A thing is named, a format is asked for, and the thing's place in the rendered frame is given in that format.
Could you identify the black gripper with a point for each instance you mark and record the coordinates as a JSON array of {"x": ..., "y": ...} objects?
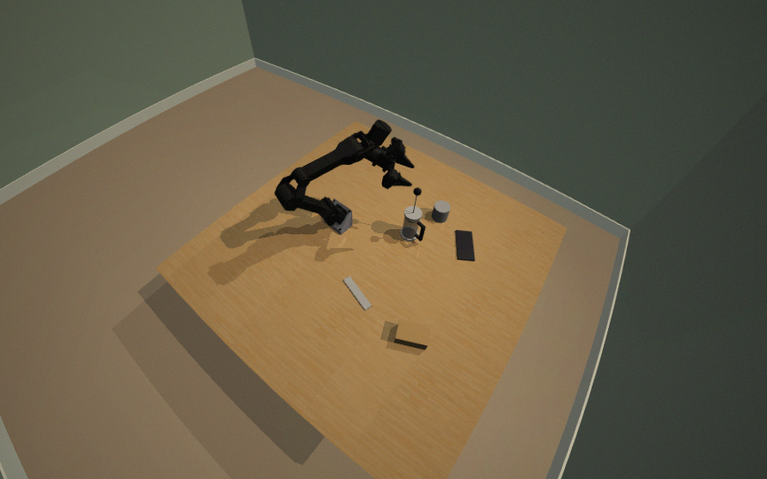
[{"x": 392, "y": 177}]

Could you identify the dark grey cylinder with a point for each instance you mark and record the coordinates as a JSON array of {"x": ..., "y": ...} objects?
[{"x": 440, "y": 211}]

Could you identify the french press coffee maker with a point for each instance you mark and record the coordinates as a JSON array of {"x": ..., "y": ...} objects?
[{"x": 412, "y": 219}]

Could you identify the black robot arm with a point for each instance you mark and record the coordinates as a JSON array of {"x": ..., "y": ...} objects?
[{"x": 347, "y": 152}]

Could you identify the tan rectangular box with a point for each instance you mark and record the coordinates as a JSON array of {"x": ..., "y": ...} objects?
[{"x": 413, "y": 334}]

